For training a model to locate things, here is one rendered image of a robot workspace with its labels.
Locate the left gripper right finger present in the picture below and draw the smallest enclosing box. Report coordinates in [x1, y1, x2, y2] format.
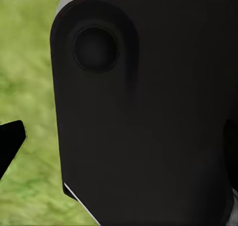
[222, 119, 238, 160]

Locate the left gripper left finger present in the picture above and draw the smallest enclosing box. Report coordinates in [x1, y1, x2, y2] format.
[0, 120, 26, 179]

